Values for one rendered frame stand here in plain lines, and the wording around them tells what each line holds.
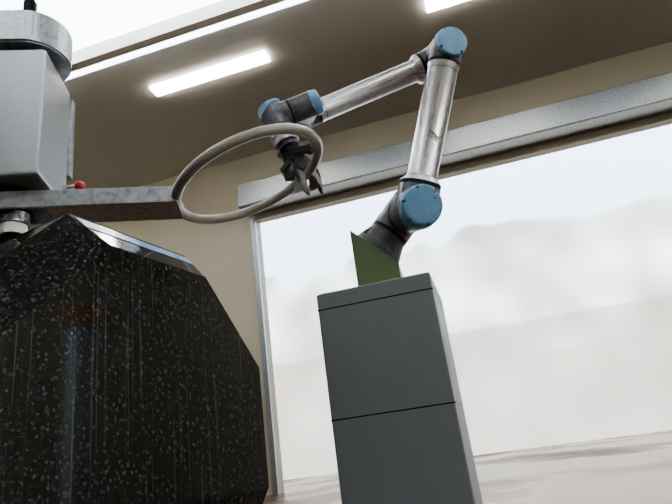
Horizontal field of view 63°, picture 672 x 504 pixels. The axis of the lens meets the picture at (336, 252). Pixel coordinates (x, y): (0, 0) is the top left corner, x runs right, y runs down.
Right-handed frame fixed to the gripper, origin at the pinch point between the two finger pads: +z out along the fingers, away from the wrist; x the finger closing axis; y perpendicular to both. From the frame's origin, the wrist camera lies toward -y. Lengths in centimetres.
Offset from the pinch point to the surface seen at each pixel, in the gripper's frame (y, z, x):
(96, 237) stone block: -22, 19, 82
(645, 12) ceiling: -29, -153, -505
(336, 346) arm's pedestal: 23, 47, 1
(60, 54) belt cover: 16, -66, 58
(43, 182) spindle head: 23, -24, 73
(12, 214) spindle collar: 29, -18, 81
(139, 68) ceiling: 259, -307, -127
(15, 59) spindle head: 15, -62, 71
